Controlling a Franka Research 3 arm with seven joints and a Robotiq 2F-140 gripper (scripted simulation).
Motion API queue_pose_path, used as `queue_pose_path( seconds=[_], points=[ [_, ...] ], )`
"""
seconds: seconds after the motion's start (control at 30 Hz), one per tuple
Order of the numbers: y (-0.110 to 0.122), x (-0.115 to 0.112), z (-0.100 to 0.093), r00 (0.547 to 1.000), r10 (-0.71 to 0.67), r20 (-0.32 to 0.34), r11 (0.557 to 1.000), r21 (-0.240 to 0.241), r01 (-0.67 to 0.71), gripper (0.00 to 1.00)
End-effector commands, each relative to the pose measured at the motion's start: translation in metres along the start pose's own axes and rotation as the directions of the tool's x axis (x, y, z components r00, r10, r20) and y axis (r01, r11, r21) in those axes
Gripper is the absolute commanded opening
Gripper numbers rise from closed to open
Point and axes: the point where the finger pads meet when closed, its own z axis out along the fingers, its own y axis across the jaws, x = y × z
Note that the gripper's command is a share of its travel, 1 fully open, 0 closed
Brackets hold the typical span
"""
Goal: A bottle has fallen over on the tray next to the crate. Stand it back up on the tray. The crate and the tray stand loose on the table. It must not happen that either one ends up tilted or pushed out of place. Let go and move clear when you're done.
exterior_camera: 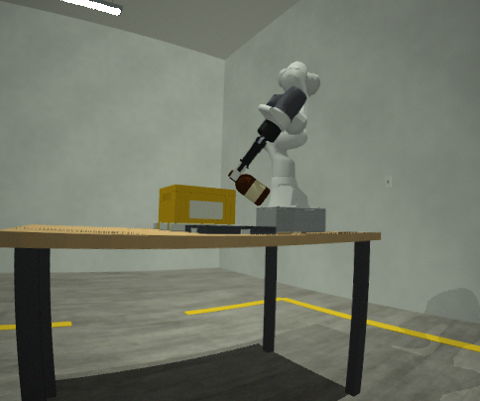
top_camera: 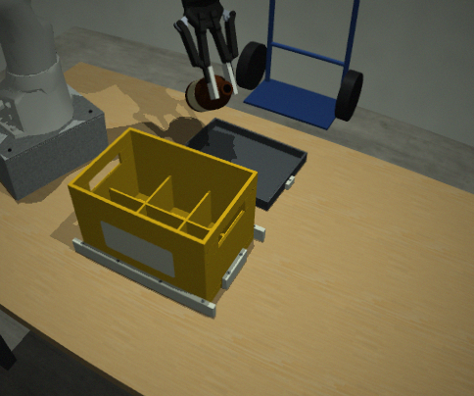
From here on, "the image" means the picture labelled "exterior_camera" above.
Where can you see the yellow plastic crate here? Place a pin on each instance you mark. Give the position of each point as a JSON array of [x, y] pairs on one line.
[[190, 204]]

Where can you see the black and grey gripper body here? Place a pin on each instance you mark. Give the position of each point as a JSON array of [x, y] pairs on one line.
[[269, 130]]

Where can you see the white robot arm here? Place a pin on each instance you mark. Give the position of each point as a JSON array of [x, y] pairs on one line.
[[284, 188]]

